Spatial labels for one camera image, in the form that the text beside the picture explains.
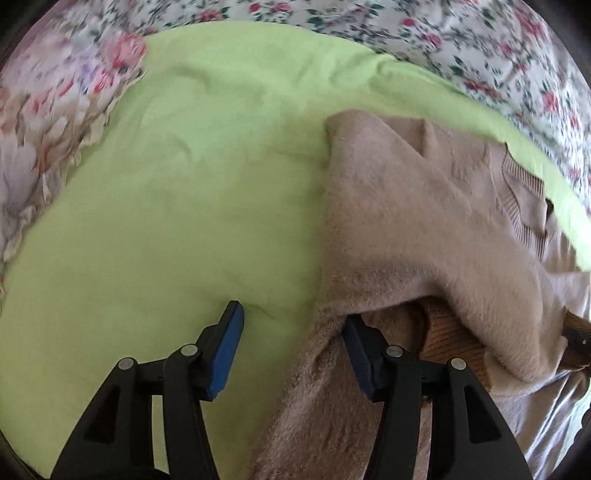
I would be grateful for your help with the brown ribbed cloth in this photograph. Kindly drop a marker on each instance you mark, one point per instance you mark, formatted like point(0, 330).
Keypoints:
point(445, 334)

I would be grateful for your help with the pale grey cloth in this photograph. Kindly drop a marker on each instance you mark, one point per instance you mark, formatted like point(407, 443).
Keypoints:
point(549, 415)

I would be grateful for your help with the white red floral bedsheet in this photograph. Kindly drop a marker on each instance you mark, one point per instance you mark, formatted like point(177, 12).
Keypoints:
point(461, 50)

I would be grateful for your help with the beige fuzzy sweater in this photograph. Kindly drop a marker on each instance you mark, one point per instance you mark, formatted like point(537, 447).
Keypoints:
point(406, 221)

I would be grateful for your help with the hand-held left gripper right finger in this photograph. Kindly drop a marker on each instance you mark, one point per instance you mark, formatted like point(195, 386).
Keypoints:
point(361, 357)

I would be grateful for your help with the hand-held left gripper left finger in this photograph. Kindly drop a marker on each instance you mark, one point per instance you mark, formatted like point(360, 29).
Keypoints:
point(228, 350)

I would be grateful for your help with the pale purple floral pillow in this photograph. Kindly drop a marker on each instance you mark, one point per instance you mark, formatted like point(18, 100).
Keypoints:
point(51, 115)

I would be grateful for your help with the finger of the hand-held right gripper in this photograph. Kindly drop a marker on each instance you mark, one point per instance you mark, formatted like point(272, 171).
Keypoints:
point(578, 339)

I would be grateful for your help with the light green blanket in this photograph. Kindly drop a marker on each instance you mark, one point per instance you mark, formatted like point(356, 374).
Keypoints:
point(194, 184)

